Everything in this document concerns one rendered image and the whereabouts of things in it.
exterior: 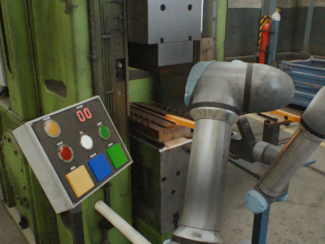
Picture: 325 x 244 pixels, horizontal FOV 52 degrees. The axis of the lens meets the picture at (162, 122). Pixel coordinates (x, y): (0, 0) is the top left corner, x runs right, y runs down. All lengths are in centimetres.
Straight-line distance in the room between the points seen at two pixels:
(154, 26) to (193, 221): 88
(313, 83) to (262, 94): 450
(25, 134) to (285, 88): 71
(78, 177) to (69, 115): 21
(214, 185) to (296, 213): 216
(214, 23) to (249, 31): 794
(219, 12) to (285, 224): 161
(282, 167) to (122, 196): 89
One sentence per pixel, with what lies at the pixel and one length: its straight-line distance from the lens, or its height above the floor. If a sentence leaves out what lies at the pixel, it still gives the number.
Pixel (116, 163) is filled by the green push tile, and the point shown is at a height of 99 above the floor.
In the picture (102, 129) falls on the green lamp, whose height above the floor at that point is 110.
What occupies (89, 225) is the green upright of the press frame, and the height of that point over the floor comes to 54.
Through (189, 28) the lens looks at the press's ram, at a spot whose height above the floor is 142.
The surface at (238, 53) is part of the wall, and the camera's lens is 963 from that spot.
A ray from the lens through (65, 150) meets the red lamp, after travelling 106.
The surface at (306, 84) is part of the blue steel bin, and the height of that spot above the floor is 43.
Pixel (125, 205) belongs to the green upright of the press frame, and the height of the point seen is 56.
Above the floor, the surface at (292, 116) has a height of 101.
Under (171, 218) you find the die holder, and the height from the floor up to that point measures 53.
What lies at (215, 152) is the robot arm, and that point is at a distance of 73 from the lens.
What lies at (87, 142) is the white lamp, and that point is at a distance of 112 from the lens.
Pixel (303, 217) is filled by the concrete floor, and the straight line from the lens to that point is 284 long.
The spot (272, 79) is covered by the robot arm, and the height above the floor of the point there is 136.
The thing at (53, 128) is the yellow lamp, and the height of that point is 116.
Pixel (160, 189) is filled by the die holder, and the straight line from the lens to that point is 156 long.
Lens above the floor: 151
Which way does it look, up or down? 19 degrees down
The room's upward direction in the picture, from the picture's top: straight up
